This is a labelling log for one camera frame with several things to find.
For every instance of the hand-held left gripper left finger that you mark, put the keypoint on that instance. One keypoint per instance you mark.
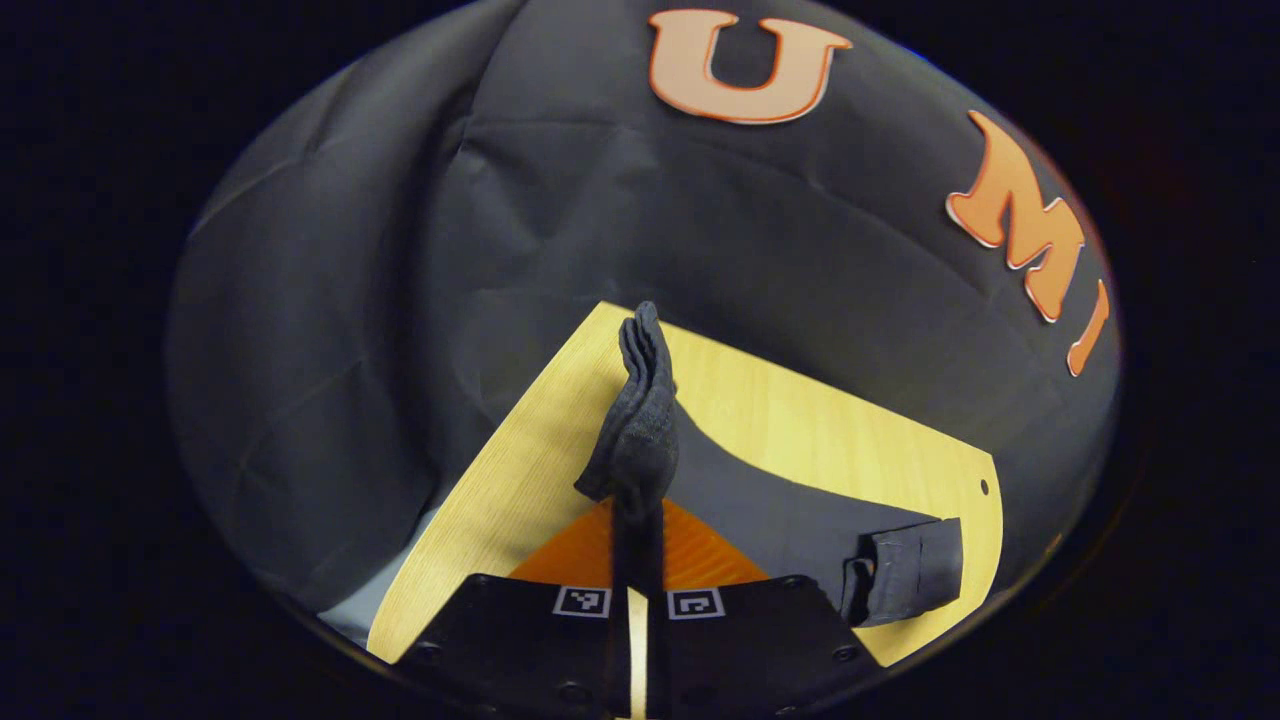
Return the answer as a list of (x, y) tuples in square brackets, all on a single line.
[(540, 640)]

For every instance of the dark grey jeans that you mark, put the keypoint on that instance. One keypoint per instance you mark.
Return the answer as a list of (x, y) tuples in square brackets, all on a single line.
[(800, 510)]

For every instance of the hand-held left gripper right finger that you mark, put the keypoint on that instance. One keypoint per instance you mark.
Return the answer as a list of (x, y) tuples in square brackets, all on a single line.
[(740, 640)]

